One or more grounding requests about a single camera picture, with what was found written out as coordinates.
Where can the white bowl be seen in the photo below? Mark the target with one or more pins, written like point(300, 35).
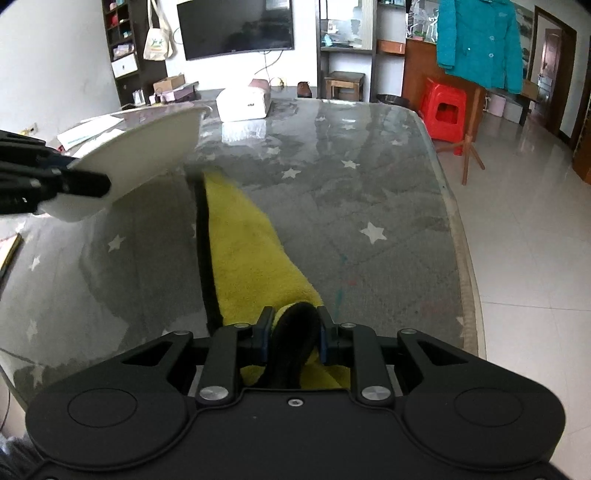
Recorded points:
point(147, 147)

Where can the grey star-print tablecloth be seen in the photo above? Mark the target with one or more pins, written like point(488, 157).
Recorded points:
point(346, 221)

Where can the brown wooden cabinet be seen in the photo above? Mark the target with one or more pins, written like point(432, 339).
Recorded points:
point(415, 78)

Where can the dark wooden door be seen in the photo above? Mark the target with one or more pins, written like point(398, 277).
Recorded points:
point(554, 74)

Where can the wooden coat rack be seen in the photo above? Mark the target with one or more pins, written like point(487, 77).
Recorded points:
point(473, 138)

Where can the paper sheets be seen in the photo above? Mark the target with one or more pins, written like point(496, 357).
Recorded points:
point(87, 131)

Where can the wall socket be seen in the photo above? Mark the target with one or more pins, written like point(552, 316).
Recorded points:
point(30, 128)

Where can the dark television cabinet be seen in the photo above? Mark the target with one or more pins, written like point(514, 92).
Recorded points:
point(207, 94)

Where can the white drawer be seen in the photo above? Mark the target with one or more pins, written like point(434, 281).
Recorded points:
point(123, 65)

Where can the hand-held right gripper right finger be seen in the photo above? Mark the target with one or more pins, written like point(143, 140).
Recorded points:
point(324, 341)

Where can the cardboard box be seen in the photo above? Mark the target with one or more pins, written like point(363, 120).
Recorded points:
point(529, 89)
point(168, 84)

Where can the brown shoe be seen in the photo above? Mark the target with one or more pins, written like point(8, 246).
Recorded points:
point(304, 89)

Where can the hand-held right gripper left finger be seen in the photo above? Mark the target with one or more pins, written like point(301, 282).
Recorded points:
point(264, 339)

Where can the purple flat box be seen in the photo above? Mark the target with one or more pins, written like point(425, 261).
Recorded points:
point(180, 92)

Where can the dark shelf unit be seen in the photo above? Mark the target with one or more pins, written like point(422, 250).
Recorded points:
point(143, 78)

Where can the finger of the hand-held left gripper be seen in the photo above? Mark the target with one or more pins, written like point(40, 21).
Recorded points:
point(41, 154)
point(78, 184)

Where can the white bucket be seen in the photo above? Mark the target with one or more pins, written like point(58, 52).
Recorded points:
point(514, 111)

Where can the smartphone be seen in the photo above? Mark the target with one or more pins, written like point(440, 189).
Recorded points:
point(9, 254)

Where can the framed landscape picture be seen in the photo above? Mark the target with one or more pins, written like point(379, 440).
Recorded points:
point(526, 41)

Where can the white tissue pack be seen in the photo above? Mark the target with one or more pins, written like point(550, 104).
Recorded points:
point(242, 106)

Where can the teal jacket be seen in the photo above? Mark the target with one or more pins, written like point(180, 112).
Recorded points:
point(480, 41)

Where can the glass display cabinet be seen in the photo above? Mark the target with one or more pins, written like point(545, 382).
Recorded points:
point(346, 27)

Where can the purple waste bin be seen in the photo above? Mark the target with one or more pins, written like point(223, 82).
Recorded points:
point(392, 100)

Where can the pink bucket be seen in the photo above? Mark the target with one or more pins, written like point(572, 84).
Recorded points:
point(497, 105)

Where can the wall-mounted television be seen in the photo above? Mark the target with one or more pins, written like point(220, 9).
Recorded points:
point(235, 27)

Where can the wooden stool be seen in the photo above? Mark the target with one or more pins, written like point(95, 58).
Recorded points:
point(344, 79)

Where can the yellow cleaning cloth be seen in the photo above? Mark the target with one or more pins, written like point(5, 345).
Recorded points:
point(244, 249)

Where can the clear glass jar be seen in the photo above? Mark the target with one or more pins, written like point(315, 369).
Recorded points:
point(139, 97)

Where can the red plastic stool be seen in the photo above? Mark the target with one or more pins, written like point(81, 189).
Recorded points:
point(443, 97)

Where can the orange box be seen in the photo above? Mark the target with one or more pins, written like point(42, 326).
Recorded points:
point(391, 47)

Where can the cream tote bag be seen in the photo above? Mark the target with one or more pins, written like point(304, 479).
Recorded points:
point(159, 44)

